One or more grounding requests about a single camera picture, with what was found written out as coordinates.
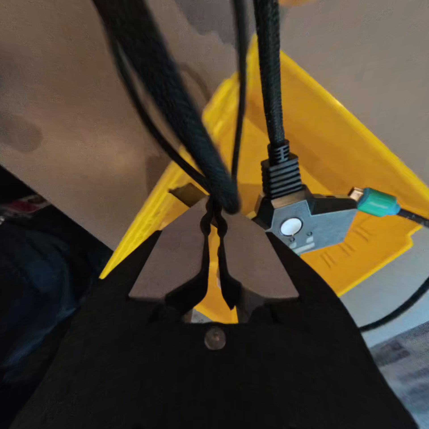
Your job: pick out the yellow plastic bin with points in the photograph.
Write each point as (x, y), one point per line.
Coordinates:
(335, 140)

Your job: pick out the printed paper sheets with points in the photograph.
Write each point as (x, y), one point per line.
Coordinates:
(405, 368)

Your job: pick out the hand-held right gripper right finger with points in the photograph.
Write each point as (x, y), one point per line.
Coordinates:
(258, 264)

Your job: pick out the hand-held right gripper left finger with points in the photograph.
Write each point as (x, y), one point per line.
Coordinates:
(167, 264)

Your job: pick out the black HDMI switch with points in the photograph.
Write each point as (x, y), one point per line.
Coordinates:
(318, 221)

